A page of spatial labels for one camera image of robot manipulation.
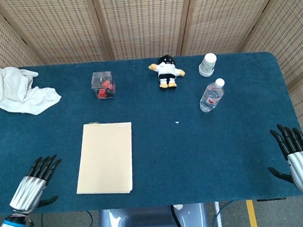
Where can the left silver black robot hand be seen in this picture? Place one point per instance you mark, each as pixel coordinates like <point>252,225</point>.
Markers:
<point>29,190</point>

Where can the beige notepad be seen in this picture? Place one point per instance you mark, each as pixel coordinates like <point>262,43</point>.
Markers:
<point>105,161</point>

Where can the white table leg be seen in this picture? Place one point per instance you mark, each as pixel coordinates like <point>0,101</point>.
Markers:
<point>218,218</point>

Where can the white crumpled towel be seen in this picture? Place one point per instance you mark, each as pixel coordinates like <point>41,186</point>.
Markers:
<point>14,92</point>

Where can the grey blue robot torso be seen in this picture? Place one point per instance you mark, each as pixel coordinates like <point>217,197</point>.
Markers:
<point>138,221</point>

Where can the clear plastic water bottle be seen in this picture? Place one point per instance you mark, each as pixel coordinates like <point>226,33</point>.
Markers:
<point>210,96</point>

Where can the clear box with red pieces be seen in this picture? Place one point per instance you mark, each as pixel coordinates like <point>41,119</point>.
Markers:
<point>103,85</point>

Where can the blue felt table cover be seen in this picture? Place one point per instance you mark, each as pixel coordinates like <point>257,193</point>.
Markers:
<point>157,157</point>

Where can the white paper cup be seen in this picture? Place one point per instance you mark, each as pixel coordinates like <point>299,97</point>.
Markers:
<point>207,65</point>

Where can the black white plush doll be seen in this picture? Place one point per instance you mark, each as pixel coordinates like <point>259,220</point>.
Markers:
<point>167,70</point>

